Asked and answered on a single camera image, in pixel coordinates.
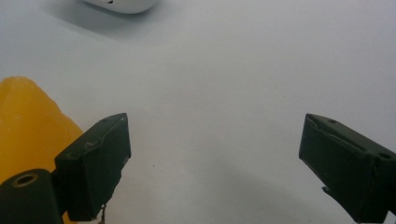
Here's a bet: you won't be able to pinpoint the yellow translucent object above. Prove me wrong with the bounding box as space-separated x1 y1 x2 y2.
0 76 84 224

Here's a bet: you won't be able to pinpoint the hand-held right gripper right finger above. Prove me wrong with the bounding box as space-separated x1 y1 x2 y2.
298 113 396 224

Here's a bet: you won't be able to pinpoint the white rounded object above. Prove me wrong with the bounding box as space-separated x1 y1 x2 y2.
81 0 159 15

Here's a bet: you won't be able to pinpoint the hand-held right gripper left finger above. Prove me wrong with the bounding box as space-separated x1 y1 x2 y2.
54 112 133 222

